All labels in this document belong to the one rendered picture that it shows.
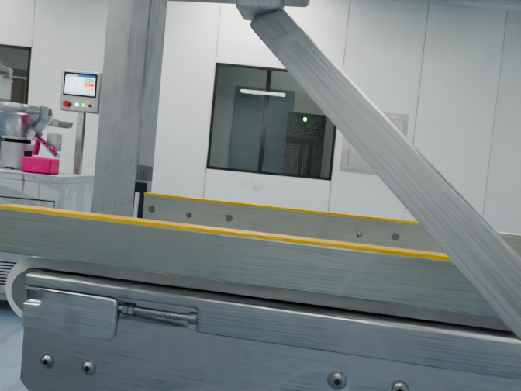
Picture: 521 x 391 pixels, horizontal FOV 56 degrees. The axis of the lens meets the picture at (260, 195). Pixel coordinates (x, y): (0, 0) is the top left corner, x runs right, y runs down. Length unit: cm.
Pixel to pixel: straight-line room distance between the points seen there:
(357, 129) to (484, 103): 569
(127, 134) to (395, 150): 45
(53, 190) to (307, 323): 256
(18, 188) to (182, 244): 260
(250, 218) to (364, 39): 516
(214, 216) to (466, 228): 40
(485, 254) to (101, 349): 26
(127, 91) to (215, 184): 481
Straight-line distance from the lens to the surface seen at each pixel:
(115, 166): 67
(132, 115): 67
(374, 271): 33
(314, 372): 35
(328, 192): 548
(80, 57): 592
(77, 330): 38
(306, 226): 60
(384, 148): 28
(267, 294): 35
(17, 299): 42
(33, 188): 288
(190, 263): 34
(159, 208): 63
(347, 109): 29
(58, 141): 310
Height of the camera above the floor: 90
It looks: 3 degrees down
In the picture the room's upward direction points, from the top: 6 degrees clockwise
